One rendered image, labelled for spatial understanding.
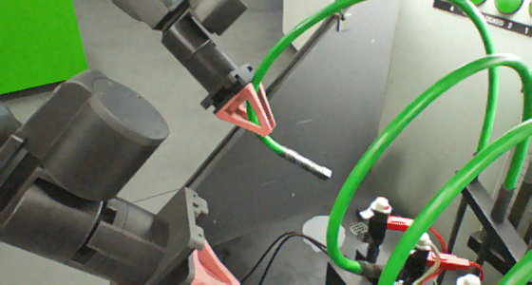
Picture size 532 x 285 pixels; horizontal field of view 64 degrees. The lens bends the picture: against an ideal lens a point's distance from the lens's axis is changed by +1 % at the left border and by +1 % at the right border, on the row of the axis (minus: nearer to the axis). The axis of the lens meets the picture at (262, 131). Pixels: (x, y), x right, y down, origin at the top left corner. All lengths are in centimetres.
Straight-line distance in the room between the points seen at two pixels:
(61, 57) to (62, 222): 355
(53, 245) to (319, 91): 69
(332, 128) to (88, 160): 76
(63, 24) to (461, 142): 328
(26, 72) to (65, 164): 356
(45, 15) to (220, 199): 298
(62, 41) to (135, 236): 352
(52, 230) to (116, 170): 6
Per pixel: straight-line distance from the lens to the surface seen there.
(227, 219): 97
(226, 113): 61
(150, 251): 33
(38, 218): 31
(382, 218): 67
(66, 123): 28
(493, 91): 72
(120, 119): 26
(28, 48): 378
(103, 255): 32
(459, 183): 42
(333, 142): 100
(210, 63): 61
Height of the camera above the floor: 155
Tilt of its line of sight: 31 degrees down
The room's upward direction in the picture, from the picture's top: straight up
